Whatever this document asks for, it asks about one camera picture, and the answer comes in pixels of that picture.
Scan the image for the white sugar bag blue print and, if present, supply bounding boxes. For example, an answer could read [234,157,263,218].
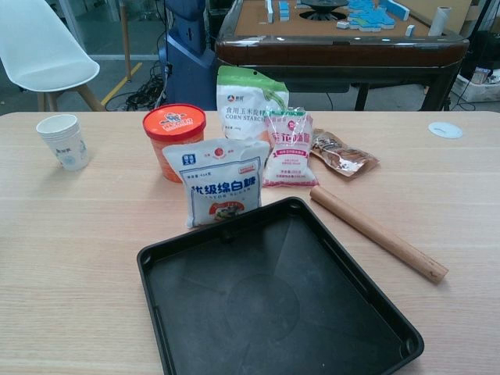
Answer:
[162,137,271,230]

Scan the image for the pink white small bag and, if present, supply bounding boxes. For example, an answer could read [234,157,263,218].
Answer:
[261,105,320,188]

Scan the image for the green white corn starch bag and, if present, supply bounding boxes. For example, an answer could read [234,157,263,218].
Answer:
[216,65,291,144]

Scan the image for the black square baking tray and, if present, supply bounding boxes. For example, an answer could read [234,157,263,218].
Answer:
[136,196,425,375]

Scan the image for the brown snack packet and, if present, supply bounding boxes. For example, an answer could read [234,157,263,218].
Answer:
[309,127,381,180]

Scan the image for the orange lidded plastic tub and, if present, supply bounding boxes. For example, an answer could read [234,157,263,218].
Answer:
[141,103,207,184]

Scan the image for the wooden rolling pin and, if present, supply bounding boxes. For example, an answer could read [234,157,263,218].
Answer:
[309,187,449,284]

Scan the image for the blue machine base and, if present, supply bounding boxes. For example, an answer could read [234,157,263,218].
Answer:
[162,0,220,113]

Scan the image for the dark brown mahjong table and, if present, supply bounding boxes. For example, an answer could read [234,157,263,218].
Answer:
[214,0,470,113]

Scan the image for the white paper cup stack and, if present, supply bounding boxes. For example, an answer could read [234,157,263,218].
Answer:
[36,113,91,172]

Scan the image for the black mahjong table centre dial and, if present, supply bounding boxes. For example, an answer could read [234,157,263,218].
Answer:
[298,0,348,21]

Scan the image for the blue mahjong tile pile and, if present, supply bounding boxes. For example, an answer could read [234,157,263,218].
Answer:
[345,0,411,32]

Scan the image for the white chair wooden legs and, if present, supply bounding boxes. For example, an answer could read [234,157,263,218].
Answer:
[0,0,106,113]

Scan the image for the white paper roll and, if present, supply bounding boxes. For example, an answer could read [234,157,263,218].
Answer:
[428,5,453,37]

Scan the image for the white box of clutter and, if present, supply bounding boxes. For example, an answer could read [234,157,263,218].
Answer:
[455,66,500,99]

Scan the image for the black floor cable bundle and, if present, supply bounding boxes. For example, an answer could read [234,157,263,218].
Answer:
[105,62,173,113]

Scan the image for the white round cable grommet cover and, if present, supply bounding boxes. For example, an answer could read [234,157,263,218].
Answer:
[427,121,464,139]

